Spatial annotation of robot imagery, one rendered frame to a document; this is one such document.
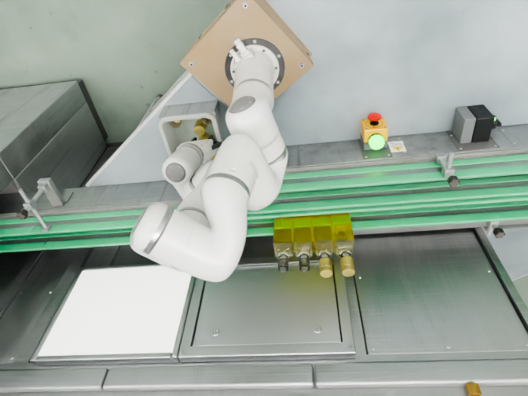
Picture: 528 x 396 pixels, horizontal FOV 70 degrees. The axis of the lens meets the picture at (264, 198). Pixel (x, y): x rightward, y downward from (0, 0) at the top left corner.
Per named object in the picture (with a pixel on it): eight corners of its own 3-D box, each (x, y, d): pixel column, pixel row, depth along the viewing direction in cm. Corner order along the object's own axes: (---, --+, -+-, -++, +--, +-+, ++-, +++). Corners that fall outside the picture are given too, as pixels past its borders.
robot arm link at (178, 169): (219, 195, 93) (194, 218, 97) (227, 180, 103) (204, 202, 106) (172, 152, 90) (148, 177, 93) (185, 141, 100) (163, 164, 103)
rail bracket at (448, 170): (430, 159, 110) (445, 188, 100) (434, 137, 106) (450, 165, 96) (445, 159, 110) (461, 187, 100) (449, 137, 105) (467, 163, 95)
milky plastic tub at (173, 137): (182, 166, 131) (177, 181, 124) (163, 105, 117) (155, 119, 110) (232, 161, 129) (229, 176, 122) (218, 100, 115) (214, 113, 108)
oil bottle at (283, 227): (276, 214, 126) (274, 263, 109) (274, 200, 122) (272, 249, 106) (293, 212, 125) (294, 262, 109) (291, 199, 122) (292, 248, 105)
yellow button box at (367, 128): (359, 138, 121) (363, 150, 115) (360, 117, 117) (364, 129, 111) (382, 136, 120) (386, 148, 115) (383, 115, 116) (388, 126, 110)
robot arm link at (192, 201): (193, 248, 85) (205, 202, 103) (232, 213, 81) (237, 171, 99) (163, 226, 82) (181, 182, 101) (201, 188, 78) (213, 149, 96)
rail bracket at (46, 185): (64, 197, 139) (31, 242, 121) (40, 159, 128) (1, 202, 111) (75, 196, 138) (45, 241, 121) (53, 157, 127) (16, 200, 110)
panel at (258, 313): (83, 272, 135) (34, 366, 108) (79, 266, 133) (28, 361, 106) (341, 258, 124) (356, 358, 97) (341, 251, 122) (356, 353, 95)
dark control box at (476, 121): (450, 130, 118) (460, 144, 111) (455, 106, 113) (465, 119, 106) (478, 127, 117) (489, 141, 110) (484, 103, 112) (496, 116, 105)
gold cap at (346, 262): (354, 262, 104) (357, 275, 101) (342, 265, 105) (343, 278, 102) (351, 254, 102) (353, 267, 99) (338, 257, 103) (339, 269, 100)
